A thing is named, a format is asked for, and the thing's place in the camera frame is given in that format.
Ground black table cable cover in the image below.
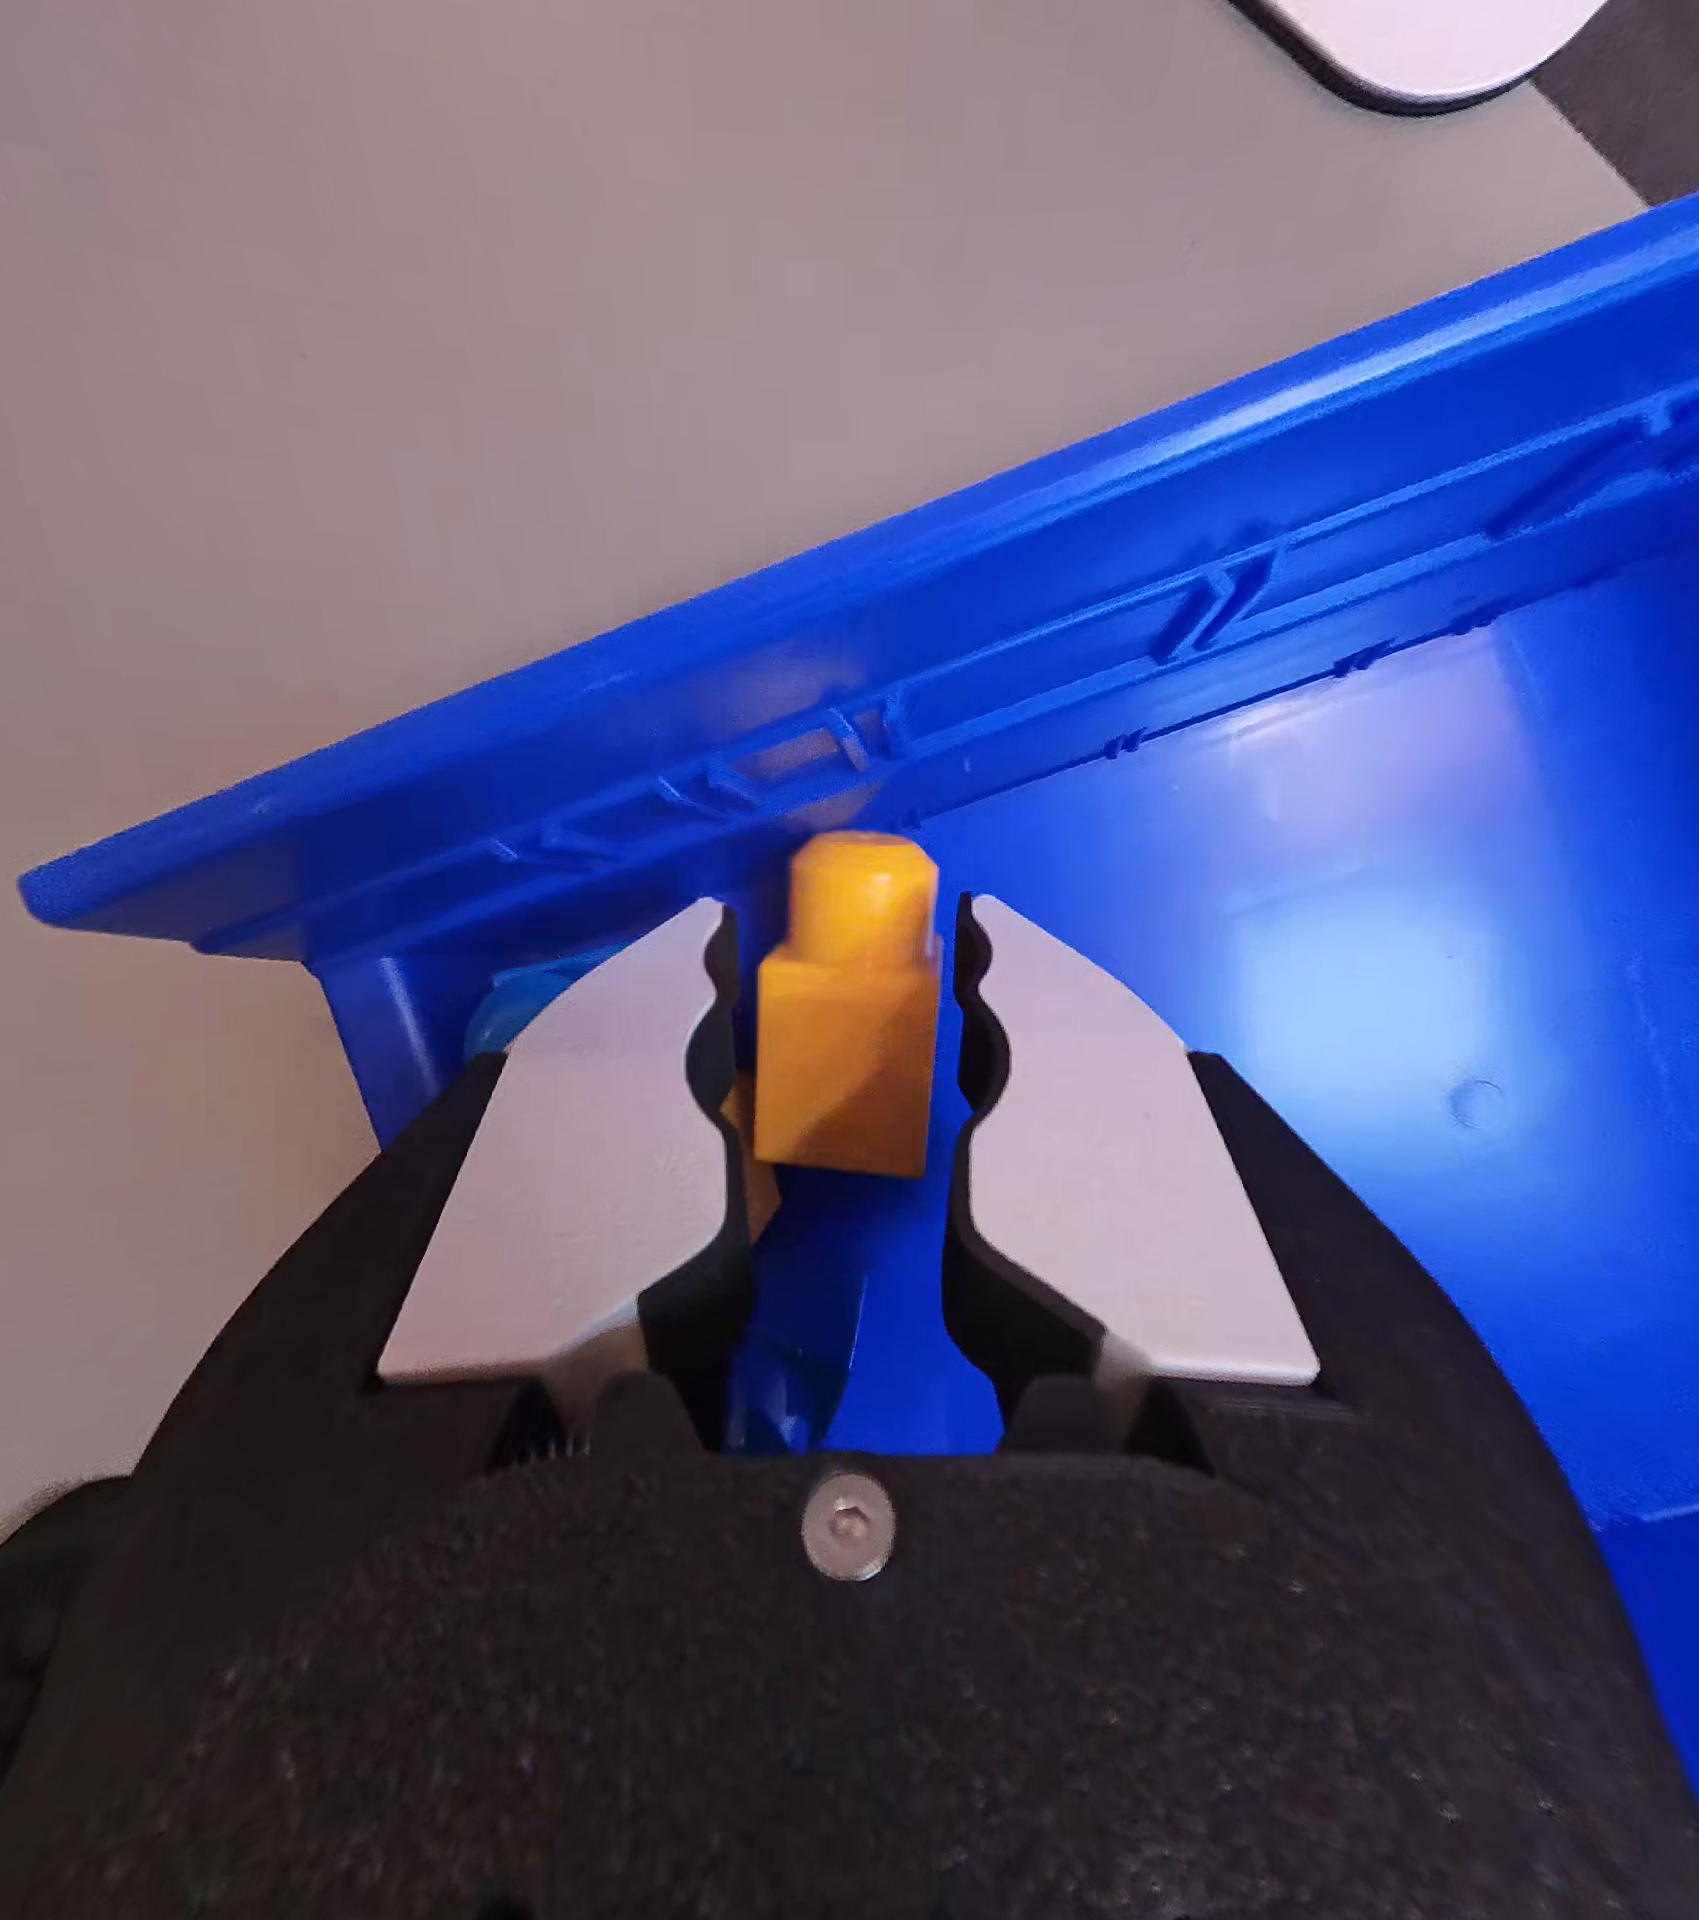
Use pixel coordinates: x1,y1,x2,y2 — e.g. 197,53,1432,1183
1531,0,1699,212

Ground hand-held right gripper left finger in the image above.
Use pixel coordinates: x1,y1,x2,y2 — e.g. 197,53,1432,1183
376,898,765,1449

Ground white document stand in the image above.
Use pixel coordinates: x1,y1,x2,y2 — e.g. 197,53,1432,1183
1228,0,1616,120

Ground blue plastic bin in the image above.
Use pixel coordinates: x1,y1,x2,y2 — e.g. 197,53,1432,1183
15,149,1699,1920

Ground yellow mega block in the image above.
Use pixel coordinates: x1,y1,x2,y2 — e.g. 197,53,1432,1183
751,831,941,1178

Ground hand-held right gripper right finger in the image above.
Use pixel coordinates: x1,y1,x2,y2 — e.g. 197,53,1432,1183
944,894,1325,1449

